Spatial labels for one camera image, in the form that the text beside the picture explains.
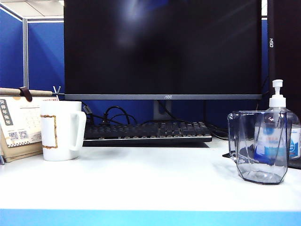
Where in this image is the brown leather strap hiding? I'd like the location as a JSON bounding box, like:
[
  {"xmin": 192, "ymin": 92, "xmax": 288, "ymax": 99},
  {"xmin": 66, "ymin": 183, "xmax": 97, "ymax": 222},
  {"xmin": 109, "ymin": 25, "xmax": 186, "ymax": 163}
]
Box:
[{"xmin": 18, "ymin": 86, "xmax": 32, "ymax": 102}]

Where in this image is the transparent faceted plastic cup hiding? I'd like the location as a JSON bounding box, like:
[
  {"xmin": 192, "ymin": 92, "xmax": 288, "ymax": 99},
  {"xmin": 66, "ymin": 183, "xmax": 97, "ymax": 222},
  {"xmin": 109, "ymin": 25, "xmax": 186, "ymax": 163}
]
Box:
[{"xmin": 227, "ymin": 110, "xmax": 289, "ymax": 184}]

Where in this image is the beige desk calendar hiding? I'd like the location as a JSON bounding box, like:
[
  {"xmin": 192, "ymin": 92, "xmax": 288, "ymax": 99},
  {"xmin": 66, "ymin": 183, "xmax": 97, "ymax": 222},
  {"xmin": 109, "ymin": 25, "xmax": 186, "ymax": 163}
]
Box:
[{"xmin": 0, "ymin": 95, "xmax": 44, "ymax": 163}]

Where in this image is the black cable with ferrite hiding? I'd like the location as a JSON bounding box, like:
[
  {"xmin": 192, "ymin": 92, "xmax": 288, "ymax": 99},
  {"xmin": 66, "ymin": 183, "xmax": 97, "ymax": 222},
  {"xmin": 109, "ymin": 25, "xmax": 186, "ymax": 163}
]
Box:
[{"xmin": 81, "ymin": 101, "xmax": 92, "ymax": 116}]

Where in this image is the black keyboard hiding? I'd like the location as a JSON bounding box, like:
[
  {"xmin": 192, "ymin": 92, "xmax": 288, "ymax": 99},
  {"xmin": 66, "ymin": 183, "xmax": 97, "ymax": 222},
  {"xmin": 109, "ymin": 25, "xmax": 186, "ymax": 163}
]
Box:
[{"xmin": 82, "ymin": 120, "xmax": 213, "ymax": 148}]

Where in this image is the wooden rod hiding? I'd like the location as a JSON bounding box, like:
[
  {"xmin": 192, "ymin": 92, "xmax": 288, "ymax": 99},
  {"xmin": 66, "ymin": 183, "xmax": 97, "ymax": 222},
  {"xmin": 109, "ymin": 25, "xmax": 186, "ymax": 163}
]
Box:
[{"xmin": 0, "ymin": 87, "xmax": 53, "ymax": 97}]

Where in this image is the grey partition post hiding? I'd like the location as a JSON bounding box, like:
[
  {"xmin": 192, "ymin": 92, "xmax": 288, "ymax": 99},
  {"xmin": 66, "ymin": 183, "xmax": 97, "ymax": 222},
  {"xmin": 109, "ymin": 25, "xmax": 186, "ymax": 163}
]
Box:
[{"xmin": 22, "ymin": 17, "xmax": 29, "ymax": 88}]

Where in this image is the black mouse pad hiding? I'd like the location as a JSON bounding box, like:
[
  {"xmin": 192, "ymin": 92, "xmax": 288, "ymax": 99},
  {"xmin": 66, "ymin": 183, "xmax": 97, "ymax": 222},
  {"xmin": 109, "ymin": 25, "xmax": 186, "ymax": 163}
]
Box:
[{"xmin": 222, "ymin": 153, "xmax": 301, "ymax": 170}]

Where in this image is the black AOC monitor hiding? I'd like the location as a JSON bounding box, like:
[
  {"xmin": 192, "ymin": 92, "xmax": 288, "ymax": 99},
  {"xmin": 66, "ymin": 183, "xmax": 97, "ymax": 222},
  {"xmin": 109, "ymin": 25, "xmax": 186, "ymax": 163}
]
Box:
[{"xmin": 63, "ymin": 0, "xmax": 263, "ymax": 121}]

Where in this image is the black HSD monitor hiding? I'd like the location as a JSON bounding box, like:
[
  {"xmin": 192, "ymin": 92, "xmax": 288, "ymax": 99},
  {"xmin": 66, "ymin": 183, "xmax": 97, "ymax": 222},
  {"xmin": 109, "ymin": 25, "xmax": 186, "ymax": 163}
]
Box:
[{"xmin": 267, "ymin": 0, "xmax": 301, "ymax": 114}]

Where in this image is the clear hand sanitizer pump bottle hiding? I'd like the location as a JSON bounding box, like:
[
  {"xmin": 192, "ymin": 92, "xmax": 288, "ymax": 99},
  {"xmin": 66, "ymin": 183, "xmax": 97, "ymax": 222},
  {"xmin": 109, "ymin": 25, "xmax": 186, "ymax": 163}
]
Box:
[{"xmin": 255, "ymin": 79, "xmax": 301, "ymax": 162}]

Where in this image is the white ceramic mug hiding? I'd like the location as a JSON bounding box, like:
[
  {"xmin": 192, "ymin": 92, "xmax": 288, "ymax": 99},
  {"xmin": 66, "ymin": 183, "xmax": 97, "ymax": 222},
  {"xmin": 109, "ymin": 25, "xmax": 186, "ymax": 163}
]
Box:
[{"xmin": 40, "ymin": 100, "xmax": 87, "ymax": 162}]

